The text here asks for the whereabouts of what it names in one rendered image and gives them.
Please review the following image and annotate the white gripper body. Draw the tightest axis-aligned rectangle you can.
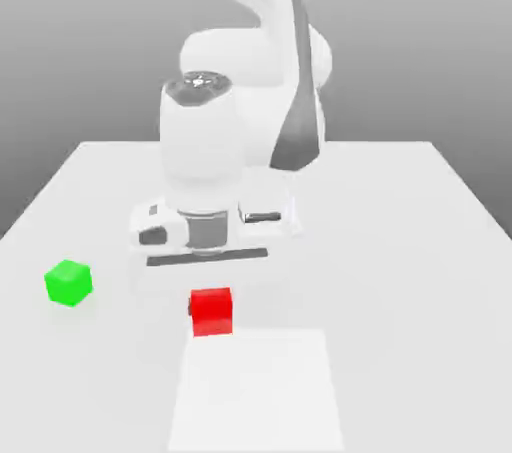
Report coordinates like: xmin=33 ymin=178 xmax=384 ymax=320
xmin=128 ymin=247 xmax=270 ymax=291

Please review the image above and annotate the small red cube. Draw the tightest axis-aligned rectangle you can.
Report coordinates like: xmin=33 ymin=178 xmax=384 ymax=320
xmin=187 ymin=287 xmax=234 ymax=338

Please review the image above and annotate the small green cube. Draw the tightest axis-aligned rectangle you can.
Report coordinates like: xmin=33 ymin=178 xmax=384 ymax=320
xmin=43 ymin=259 xmax=94 ymax=308

